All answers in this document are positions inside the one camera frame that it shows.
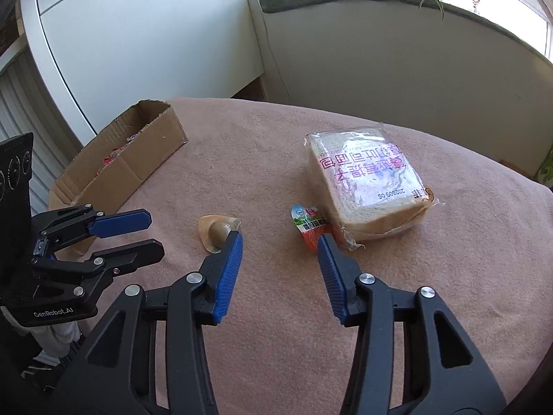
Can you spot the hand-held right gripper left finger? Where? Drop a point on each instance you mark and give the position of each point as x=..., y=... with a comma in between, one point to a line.
x=227, y=281

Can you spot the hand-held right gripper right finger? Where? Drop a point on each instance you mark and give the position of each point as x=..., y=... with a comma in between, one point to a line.
x=332, y=281

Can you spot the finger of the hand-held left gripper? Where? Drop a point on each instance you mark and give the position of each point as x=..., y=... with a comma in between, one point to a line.
x=121, y=224
x=138, y=255

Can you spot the brown jelly cup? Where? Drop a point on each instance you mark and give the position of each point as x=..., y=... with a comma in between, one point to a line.
x=216, y=231

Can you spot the cardboard box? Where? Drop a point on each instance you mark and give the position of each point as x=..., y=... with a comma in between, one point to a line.
x=129, y=168

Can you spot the jelly cup with printed lid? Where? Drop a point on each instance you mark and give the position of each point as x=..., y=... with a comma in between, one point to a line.
x=307, y=222

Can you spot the white slatted radiator cover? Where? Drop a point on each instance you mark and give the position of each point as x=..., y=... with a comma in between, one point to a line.
x=26, y=108

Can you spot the bagged sliced bread loaf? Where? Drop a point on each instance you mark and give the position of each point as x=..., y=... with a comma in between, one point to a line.
x=367, y=181

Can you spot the white fluffy cloth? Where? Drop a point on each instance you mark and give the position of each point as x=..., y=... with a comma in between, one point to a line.
x=60, y=341

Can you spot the white cabinet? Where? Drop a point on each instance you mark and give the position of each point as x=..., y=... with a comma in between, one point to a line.
x=151, y=30

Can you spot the green printed box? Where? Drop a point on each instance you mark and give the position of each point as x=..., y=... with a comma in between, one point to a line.
x=546, y=168

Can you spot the grey stone window sill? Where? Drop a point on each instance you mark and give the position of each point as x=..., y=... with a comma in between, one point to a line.
x=345, y=0

